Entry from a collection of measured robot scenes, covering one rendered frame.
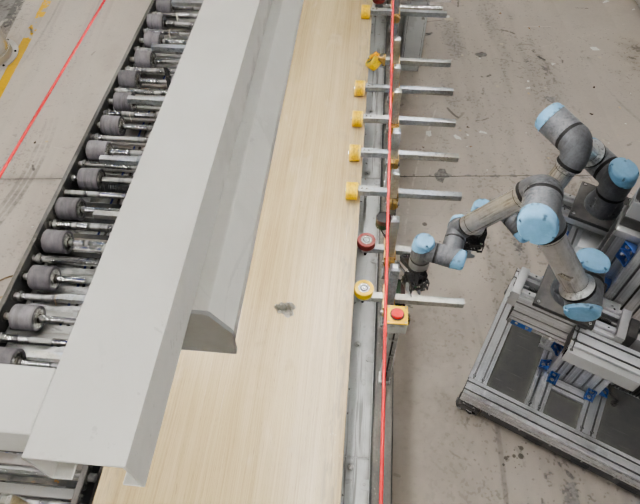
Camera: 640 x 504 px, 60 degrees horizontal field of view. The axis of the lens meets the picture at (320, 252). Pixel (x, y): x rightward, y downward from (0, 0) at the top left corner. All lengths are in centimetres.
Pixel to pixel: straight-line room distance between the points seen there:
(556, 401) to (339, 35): 237
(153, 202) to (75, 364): 16
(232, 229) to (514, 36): 504
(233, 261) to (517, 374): 254
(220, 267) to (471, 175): 359
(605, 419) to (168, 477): 203
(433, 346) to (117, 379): 287
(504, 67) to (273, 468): 396
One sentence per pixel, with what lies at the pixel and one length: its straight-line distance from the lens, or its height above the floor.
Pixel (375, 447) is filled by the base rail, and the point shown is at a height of 70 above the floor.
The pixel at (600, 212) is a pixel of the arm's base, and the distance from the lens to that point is 257.
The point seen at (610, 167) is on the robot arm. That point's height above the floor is 126.
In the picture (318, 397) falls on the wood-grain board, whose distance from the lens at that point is 208.
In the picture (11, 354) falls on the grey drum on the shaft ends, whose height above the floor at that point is 86.
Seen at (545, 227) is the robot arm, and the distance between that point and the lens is 175.
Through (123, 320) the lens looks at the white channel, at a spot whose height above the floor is 246.
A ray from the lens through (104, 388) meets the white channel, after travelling 43.
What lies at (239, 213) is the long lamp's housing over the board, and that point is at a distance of 61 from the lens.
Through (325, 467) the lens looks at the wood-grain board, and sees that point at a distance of 200.
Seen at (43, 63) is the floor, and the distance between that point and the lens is 550.
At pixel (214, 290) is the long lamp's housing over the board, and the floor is 238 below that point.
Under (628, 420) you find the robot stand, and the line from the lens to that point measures 314.
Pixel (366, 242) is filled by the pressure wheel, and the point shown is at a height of 90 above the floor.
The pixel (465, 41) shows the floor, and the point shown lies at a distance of 535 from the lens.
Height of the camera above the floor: 283
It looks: 54 degrees down
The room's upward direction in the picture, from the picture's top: 1 degrees counter-clockwise
